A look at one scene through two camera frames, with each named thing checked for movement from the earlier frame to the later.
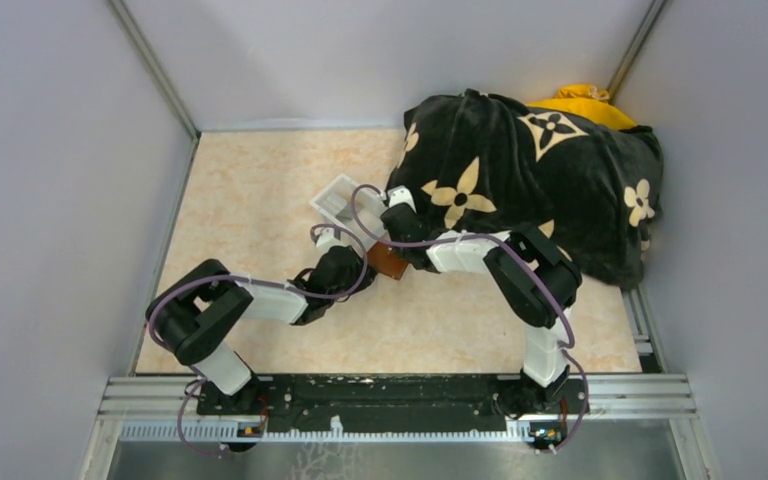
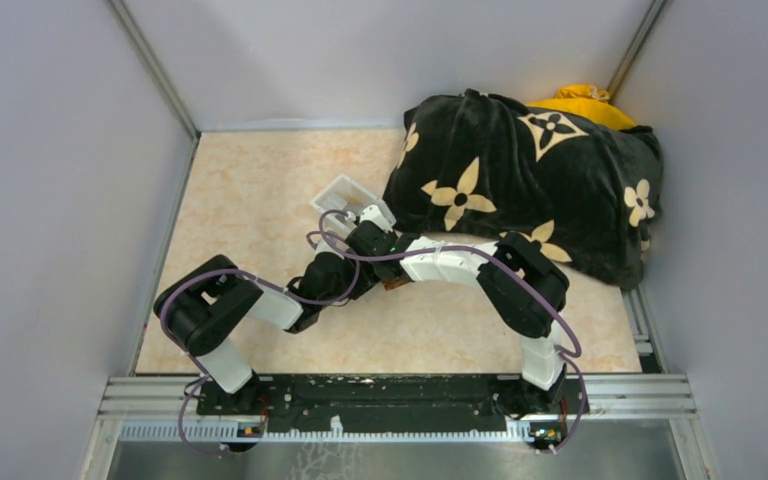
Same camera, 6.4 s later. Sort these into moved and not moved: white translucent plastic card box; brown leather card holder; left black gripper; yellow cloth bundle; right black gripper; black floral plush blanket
Moved: right black gripper; brown leather card holder
Not moved: black floral plush blanket; white translucent plastic card box; yellow cloth bundle; left black gripper
